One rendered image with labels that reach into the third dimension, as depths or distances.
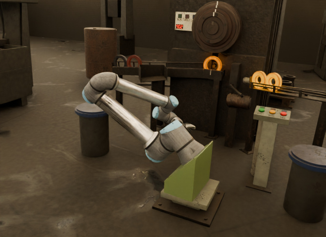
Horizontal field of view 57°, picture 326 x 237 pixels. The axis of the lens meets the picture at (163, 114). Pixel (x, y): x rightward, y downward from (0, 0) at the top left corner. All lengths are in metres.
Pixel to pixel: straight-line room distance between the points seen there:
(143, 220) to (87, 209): 0.39
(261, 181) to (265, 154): 0.23
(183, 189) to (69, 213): 0.75
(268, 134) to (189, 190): 0.74
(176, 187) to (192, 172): 0.17
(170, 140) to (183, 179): 0.26
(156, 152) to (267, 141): 0.81
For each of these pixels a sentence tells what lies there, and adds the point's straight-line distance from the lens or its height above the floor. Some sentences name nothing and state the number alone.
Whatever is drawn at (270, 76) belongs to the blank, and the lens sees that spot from 2.70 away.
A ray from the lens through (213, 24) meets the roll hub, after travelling 2.90.
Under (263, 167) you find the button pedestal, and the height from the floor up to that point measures 0.17.
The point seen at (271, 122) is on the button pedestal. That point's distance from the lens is 2.26.
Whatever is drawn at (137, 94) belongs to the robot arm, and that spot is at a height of 0.70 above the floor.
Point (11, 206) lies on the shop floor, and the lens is 2.28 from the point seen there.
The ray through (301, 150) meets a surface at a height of 0.43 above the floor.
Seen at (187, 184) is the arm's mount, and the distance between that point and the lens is 1.92.
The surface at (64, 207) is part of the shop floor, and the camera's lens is 2.17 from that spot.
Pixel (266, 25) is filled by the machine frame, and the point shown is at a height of 1.16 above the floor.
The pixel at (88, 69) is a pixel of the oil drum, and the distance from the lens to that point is 5.65.
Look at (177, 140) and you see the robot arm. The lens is 1.94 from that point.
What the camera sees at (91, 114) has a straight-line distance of 2.54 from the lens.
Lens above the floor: 1.27
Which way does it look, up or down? 20 degrees down
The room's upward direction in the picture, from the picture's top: 3 degrees clockwise
